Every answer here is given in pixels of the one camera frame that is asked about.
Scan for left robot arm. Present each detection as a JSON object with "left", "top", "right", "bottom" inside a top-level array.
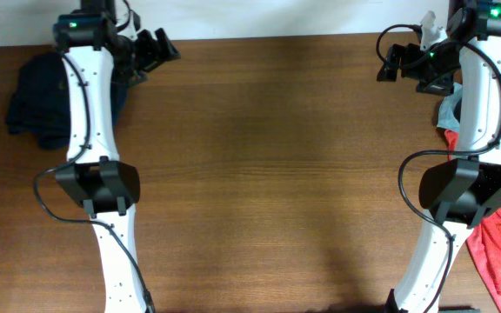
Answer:
[{"left": 51, "top": 0, "right": 180, "bottom": 313}]

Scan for light blue garment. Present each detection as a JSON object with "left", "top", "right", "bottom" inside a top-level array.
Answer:
[{"left": 436, "top": 82, "right": 501, "bottom": 270}]

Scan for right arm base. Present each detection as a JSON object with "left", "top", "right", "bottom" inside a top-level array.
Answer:
[{"left": 438, "top": 307, "right": 482, "bottom": 313}]

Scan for navy blue shorts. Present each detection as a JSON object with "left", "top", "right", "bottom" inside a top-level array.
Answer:
[{"left": 5, "top": 50, "right": 147, "bottom": 151}]

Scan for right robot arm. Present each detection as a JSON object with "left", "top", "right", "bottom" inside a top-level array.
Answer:
[{"left": 377, "top": 0, "right": 501, "bottom": 312}]

